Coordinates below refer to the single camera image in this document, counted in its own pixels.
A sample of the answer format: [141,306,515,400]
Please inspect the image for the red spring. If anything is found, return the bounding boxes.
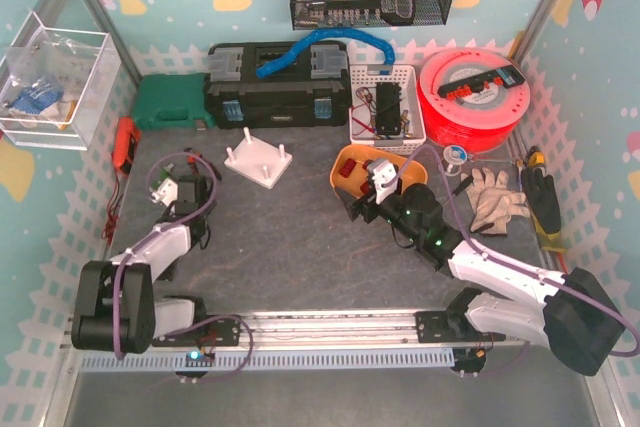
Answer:
[339,158,357,178]
[360,182,372,195]

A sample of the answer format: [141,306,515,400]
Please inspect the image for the white four-peg base plate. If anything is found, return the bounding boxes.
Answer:
[224,127,293,189]

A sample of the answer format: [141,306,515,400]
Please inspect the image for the orange black pliers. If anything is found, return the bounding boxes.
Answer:
[184,147,209,175]

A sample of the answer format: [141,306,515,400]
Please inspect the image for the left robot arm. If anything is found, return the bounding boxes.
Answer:
[71,175,228,359]

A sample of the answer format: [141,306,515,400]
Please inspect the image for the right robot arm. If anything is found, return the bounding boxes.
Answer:
[335,183,624,376]

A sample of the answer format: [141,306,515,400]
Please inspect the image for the green brass fitting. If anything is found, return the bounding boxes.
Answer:
[150,163,174,192]

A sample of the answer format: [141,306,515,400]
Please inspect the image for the orange plastic tray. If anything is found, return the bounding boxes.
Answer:
[329,144,428,203]

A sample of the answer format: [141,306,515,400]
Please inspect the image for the white perforated basket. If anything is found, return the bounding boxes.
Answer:
[348,64,426,156]

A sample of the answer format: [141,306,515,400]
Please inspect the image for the orange multimeter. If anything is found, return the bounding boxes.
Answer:
[112,116,141,176]

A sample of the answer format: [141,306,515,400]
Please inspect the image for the green tool case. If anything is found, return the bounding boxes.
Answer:
[131,73,215,131]

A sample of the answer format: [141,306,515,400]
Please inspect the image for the small solder spool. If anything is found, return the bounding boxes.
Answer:
[441,145,468,177]

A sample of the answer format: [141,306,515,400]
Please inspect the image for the small black screwdriver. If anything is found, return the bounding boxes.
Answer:
[452,176,474,197]

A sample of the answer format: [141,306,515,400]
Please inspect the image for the black plate in basket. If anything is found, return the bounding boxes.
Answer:
[375,82,401,136]

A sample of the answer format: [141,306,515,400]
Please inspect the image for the black toolbox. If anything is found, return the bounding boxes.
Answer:
[203,40,352,129]

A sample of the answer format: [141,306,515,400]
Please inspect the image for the white work glove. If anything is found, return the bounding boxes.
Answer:
[466,167,531,236]

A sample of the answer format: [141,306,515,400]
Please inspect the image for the red filament spool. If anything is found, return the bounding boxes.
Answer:
[417,47,531,153]

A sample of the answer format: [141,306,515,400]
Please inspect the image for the black yellow glove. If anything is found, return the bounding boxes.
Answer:
[521,167,565,252]

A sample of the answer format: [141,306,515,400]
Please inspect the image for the yellow black screwdriver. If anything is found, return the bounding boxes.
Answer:
[515,146,546,171]

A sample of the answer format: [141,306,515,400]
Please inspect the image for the blue white glove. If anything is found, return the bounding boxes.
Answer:
[9,77,64,119]

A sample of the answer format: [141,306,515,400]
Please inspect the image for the black connector strip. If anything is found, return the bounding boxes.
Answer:
[437,65,525,101]

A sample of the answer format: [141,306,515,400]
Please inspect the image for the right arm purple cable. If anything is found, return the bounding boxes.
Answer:
[397,144,640,379]

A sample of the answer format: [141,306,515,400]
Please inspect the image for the aluminium front rail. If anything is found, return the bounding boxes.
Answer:
[61,302,601,354]

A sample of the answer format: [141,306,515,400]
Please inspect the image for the clear acrylic wall box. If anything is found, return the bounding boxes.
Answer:
[1,13,121,151]

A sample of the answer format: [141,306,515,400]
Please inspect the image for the blue corrugated hose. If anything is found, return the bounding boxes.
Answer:
[255,28,396,79]

